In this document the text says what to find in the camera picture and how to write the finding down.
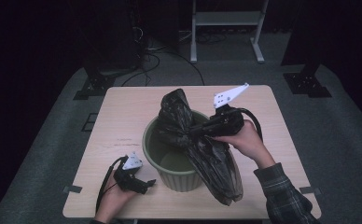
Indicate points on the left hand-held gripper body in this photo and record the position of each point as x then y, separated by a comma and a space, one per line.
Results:
129, 175

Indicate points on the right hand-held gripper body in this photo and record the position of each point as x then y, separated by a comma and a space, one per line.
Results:
227, 118

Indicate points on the black plastic trash bag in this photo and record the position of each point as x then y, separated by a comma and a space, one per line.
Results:
207, 152

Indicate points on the green plastic trash bin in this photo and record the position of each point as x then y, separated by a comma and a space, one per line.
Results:
169, 161

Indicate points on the person's left hand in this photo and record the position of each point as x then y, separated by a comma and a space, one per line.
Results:
115, 199

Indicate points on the person's right hand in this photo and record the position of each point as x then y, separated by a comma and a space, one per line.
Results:
250, 144

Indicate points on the grey tape strip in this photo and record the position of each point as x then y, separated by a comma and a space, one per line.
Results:
309, 190
73, 188

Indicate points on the black stand base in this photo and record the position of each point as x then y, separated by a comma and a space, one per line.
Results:
306, 82
95, 84

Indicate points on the white metal stand frame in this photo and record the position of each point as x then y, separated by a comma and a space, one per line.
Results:
225, 18

